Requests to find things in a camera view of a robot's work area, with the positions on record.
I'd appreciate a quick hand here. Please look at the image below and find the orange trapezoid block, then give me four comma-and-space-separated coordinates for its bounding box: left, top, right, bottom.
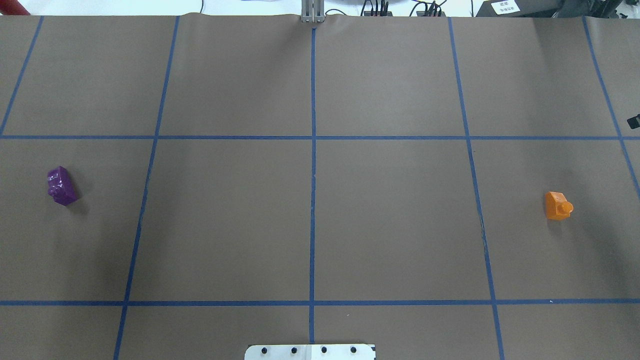
544, 191, 574, 221

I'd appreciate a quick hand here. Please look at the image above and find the purple trapezoid block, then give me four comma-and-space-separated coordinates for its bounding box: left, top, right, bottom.
46, 166, 78, 207

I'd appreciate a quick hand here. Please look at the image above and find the brown paper table cover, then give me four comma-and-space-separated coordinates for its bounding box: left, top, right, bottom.
1, 13, 639, 360

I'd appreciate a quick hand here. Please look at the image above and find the black box with label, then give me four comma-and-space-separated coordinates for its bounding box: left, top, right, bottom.
474, 0, 565, 18

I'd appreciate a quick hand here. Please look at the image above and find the aluminium frame post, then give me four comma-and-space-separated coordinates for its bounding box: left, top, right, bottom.
301, 0, 326, 24

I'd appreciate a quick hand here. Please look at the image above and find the white metal base plate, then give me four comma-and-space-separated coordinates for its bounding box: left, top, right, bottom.
244, 343, 377, 360

